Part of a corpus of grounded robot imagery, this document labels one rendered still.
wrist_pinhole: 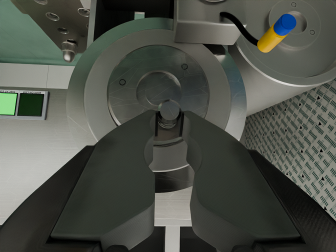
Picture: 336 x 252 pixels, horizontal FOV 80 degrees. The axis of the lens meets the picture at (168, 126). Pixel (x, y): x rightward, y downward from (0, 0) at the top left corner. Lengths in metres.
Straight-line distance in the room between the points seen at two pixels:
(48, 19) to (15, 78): 3.11
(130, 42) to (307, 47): 0.16
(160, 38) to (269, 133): 0.24
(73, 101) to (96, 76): 0.03
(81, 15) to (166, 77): 0.34
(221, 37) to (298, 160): 0.19
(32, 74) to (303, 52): 3.42
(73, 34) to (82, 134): 0.39
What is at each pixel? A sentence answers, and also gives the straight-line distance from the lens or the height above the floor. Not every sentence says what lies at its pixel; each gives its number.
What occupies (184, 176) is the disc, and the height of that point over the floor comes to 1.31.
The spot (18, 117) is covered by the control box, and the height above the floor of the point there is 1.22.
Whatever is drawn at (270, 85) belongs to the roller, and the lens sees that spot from 0.20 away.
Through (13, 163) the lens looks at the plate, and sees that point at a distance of 0.59.
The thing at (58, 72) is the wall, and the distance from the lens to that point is 3.36.
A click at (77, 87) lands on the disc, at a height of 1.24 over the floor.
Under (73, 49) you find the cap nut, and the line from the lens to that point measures 0.58.
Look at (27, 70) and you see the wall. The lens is 3.57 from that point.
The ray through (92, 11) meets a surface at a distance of 0.22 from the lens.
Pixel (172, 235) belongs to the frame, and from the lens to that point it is 0.53.
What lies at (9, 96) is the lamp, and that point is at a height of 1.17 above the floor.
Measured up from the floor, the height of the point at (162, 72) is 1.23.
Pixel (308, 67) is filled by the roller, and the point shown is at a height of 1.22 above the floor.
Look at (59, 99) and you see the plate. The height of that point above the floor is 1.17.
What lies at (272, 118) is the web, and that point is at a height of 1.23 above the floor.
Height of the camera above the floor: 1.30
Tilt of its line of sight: 8 degrees down
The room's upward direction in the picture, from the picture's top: 179 degrees counter-clockwise
